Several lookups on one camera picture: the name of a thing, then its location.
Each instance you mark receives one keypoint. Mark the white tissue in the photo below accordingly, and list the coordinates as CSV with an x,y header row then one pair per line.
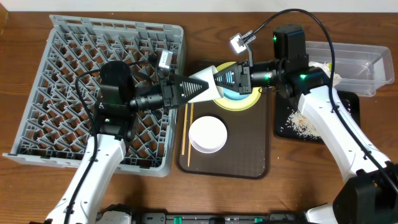
x,y
326,67

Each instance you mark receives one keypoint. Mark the brown serving tray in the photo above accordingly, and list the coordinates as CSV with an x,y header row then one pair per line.
x,y
246,153

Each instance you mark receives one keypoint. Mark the yellow plate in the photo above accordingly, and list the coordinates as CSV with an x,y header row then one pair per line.
x,y
239,105

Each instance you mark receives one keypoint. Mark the grey dishwasher rack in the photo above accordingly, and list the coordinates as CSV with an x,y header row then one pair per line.
x,y
54,127

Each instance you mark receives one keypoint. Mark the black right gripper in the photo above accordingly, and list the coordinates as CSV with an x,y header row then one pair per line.
x,y
244,78

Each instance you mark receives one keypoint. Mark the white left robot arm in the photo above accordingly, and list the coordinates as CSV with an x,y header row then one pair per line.
x,y
113,126

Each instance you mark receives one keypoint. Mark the wooden chopstick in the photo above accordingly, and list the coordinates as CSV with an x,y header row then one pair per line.
x,y
184,129
189,135

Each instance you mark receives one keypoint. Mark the light blue bowl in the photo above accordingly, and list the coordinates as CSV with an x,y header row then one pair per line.
x,y
234,96

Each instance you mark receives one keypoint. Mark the black waste tray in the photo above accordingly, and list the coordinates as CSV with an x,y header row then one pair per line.
x,y
283,109

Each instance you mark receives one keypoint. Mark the spilled rice pile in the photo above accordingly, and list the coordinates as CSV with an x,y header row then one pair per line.
x,y
302,126

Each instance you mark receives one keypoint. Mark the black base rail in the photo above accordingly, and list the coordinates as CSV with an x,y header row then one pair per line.
x,y
120,213

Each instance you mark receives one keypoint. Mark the pink bowl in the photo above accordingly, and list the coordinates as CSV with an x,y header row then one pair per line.
x,y
208,134

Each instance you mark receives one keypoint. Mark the wooden chopstick right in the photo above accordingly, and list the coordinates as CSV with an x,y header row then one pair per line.
x,y
189,135

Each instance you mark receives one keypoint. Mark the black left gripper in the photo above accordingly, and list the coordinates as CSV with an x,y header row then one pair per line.
x,y
168,94

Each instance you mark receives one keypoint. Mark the clear plastic bin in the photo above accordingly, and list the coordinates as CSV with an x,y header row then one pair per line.
x,y
362,69

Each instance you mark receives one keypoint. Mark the wooden chopstick left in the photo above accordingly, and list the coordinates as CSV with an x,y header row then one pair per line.
x,y
184,129

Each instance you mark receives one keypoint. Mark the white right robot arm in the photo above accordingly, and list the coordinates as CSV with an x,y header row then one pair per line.
x,y
369,194

